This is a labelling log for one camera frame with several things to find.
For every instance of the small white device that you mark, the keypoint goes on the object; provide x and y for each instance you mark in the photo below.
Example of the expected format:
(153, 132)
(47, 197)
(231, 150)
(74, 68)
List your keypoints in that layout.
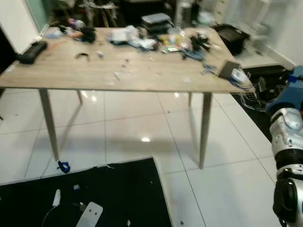
(239, 76)

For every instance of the long black case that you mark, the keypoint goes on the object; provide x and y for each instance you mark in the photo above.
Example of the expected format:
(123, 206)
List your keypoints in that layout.
(32, 52)

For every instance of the dark square board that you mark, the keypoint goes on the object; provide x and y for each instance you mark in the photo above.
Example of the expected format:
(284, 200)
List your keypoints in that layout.
(226, 68)

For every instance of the blue plastic machine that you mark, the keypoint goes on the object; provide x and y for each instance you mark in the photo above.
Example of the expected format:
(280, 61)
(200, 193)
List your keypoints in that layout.
(291, 92)

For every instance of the black open box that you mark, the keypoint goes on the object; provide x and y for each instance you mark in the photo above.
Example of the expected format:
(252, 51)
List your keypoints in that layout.
(232, 38)

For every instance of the white paper trash piece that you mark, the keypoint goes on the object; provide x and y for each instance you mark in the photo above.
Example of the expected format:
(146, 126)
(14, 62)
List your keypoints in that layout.
(57, 197)

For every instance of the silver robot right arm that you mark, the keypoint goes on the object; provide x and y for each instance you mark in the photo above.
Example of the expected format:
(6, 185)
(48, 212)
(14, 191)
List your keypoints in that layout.
(287, 132)

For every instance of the black tool cluster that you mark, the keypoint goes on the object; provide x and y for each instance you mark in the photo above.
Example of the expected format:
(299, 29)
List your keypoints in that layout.
(196, 45)

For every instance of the grey tray stack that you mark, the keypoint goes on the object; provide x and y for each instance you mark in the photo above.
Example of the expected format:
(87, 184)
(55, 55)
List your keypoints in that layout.
(156, 23)

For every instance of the black gadget with pink bits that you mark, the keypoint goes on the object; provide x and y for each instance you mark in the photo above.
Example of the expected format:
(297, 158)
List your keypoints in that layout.
(87, 34)

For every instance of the grey robot left foot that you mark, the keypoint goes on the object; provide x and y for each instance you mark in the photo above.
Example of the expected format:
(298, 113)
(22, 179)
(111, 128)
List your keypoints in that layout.
(90, 215)

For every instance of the white paper pile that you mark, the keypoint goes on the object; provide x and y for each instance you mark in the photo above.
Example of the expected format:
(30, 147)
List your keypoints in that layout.
(128, 37)

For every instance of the small blue clip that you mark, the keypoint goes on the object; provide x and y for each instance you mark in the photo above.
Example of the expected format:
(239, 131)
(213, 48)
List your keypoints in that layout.
(64, 167)

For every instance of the large black floor mat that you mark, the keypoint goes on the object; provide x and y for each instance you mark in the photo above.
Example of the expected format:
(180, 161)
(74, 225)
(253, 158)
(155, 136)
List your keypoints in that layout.
(118, 194)

